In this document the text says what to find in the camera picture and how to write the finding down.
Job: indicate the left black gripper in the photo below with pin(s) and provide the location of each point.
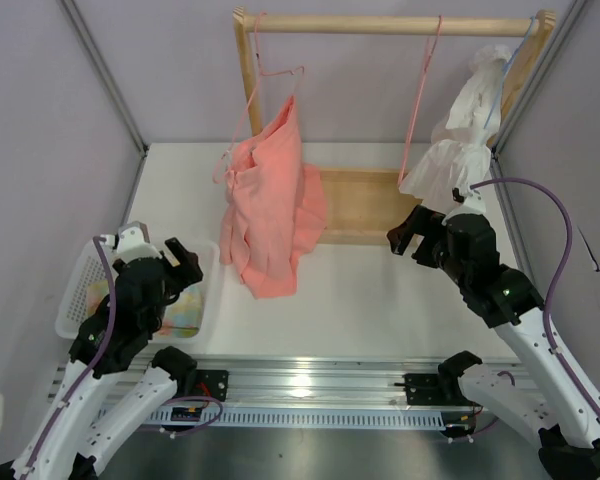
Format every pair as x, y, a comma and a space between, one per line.
188, 266

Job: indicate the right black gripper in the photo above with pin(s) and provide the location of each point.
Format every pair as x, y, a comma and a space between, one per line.
420, 221

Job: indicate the floral pastel skirt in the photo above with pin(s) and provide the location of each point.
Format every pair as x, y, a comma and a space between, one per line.
182, 319

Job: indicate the pink wire hanger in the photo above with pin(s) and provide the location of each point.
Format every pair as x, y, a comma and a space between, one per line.
430, 47

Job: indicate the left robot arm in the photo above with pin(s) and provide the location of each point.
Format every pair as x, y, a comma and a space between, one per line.
72, 443

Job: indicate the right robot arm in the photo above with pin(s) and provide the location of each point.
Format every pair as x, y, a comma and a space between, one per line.
564, 426

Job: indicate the pink hanger with dress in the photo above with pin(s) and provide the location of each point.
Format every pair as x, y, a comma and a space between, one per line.
253, 73

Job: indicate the wooden clothes rack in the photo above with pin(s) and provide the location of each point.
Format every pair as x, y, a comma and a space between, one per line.
363, 204

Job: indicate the white ruffled garment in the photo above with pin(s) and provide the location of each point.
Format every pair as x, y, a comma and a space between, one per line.
458, 155

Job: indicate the salmon pink dress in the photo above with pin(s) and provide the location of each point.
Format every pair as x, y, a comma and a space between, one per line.
276, 207

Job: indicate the white plastic basket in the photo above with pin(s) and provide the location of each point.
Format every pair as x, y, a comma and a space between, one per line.
88, 269

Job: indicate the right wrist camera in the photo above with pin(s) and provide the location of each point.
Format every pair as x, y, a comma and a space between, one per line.
470, 202

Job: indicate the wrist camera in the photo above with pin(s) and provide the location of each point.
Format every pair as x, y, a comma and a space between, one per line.
133, 242
470, 202

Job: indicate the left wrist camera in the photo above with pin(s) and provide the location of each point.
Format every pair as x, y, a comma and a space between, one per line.
133, 242

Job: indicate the aluminium mounting rail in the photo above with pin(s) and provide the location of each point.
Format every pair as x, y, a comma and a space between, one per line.
315, 383

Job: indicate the perforated cable duct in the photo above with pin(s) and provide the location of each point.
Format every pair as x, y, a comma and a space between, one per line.
393, 418

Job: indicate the blue wire hanger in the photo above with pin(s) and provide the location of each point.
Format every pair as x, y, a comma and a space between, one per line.
504, 72

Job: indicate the aluminium corner post left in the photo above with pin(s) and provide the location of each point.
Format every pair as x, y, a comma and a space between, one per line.
86, 40

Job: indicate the aluminium corner post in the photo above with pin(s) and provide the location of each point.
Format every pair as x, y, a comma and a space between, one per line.
86, 40
531, 67

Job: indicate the aluminium corner post right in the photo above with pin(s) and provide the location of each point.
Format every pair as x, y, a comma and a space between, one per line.
531, 67

